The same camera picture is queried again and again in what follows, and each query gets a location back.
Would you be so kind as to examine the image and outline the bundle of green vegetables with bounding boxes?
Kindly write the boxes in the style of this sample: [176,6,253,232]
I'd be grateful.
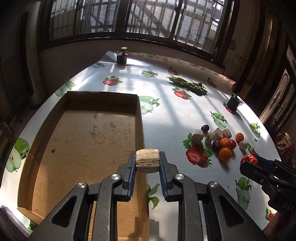
[167,77,208,96]

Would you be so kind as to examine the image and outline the beige cylindrical cork block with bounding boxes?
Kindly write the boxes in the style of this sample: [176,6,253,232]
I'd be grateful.
[135,149,160,174]

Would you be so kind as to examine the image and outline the small black box weight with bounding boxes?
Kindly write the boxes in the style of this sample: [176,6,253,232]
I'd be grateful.
[227,94,241,111]

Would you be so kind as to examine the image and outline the red cherry tomato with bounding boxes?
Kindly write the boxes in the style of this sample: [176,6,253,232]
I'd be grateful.
[240,154,258,165]

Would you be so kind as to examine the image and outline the wooden cabinet doors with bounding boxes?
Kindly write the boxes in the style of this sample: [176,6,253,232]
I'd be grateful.
[259,45,295,132]

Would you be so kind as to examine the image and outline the dark jar with spool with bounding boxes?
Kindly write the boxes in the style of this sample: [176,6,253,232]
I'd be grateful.
[116,46,128,65]

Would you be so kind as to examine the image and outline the barred window frame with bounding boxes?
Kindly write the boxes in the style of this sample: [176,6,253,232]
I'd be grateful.
[40,1,240,64]

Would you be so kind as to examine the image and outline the orange tangerine front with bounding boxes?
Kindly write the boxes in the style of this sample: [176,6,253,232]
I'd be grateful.
[218,148,232,162]

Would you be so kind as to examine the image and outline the dark red date back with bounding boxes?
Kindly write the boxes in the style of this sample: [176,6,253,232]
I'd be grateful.
[201,125,210,133]

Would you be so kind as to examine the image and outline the shallow cardboard tray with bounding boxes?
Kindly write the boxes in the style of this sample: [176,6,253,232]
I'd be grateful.
[17,90,150,241]

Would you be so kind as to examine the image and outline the fruit-print tablecloth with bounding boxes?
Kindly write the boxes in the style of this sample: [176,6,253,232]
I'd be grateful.
[1,53,278,240]

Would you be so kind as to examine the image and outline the orange tangerine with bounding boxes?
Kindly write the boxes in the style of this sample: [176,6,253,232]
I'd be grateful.
[219,137,231,149]
[235,133,244,143]
[218,148,232,162]

